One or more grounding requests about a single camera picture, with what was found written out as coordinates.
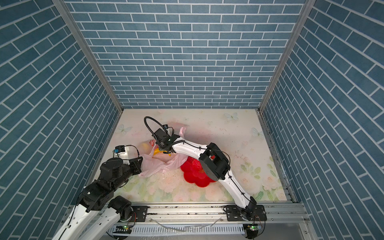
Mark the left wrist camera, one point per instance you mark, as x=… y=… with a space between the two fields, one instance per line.
x=121 y=152

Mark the red flower-shaped plate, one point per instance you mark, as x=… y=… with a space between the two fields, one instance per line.
x=193 y=173

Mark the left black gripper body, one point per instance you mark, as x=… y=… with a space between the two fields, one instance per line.
x=134 y=168

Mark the aluminium front rail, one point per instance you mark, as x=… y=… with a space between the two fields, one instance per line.
x=284 y=212

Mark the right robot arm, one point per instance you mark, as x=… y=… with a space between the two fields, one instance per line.
x=215 y=164

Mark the yellow fake pepper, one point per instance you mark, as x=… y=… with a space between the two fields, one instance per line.
x=158 y=151

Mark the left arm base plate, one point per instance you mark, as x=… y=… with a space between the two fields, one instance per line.
x=139 y=214

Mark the pink plastic bag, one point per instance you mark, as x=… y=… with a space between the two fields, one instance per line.
x=159 y=163

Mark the yellow fake fruit in bag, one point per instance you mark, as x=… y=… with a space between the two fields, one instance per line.
x=147 y=147

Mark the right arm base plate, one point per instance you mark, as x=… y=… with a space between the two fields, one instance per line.
x=236 y=214

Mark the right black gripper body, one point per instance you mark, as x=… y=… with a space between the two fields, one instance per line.
x=161 y=145

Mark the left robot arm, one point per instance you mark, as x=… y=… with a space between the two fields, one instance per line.
x=97 y=209

